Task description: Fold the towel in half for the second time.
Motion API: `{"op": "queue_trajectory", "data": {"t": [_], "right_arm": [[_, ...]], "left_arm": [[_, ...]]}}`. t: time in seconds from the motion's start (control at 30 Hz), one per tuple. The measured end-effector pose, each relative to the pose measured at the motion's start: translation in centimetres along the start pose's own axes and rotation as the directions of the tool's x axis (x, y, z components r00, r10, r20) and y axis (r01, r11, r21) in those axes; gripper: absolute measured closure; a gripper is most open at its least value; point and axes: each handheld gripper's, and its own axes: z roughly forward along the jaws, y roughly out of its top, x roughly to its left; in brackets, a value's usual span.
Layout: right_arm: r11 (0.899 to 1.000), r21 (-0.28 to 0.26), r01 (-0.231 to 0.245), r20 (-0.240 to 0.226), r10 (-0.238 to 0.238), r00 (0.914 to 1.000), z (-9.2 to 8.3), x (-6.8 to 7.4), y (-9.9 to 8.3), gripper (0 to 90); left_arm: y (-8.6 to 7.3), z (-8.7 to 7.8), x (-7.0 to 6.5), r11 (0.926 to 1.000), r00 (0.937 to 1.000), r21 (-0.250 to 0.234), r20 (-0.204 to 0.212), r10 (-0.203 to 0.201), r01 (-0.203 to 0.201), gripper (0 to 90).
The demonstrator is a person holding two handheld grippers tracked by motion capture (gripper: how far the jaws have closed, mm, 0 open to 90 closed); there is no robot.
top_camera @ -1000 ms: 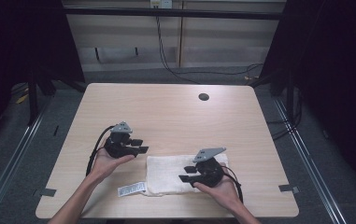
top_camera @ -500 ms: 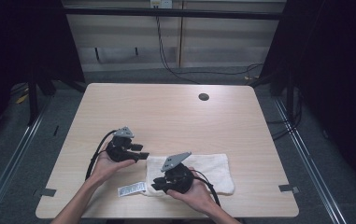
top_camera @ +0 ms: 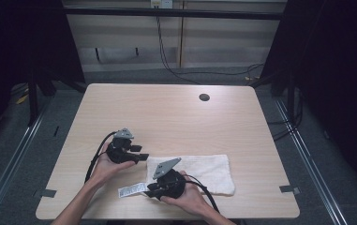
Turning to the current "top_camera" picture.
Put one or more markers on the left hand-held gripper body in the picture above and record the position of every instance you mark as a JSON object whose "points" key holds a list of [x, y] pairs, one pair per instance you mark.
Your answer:
{"points": [[120, 151]]}

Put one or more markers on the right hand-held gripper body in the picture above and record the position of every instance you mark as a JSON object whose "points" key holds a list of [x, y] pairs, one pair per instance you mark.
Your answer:
{"points": [[168, 184]]}

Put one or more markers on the white towel with label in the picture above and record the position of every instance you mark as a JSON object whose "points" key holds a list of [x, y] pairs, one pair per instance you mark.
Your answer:
{"points": [[207, 172]]}

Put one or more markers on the person's left hand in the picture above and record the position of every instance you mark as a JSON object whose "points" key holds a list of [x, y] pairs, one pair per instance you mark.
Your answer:
{"points": [[104, 168]]}

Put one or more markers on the person's right hand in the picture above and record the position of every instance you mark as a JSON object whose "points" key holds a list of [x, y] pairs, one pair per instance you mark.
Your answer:
{"points": [[193, 197]]}

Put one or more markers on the small black floor tape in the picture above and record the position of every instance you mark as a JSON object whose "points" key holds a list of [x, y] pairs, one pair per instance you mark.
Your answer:
{"points": [[56, 131]]}

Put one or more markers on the dark round table grommet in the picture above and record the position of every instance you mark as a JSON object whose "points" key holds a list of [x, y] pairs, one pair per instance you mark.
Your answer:
{"points": [[204, 97]]}

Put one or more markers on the grey tape strip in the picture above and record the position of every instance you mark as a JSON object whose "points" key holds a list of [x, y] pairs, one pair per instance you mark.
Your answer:
{"points": [[290, 189], [45, 193]]}

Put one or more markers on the yellow floor object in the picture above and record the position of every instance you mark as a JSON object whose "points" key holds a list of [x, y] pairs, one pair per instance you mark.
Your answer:
{"points": [[22, 99]]}

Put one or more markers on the black horizontal bar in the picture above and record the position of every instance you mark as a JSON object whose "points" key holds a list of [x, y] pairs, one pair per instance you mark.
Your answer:
{"points": [[166, 13]]}

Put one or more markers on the black curtain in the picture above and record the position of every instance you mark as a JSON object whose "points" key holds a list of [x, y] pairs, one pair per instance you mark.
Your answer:
{"points": [[332, 78], [20, 47]]}

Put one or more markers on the black metal stand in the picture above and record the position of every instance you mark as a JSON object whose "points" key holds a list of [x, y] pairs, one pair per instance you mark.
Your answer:
{"points": [[291, 100]]}

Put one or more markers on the metal floor rail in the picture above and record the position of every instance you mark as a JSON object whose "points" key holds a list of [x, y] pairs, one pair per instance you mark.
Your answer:
{"points": [[310, 162], [13, 159]]}

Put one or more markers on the white wall socket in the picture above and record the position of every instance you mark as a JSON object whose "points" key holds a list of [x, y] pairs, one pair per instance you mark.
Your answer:
{"points": [[162, 3]]}

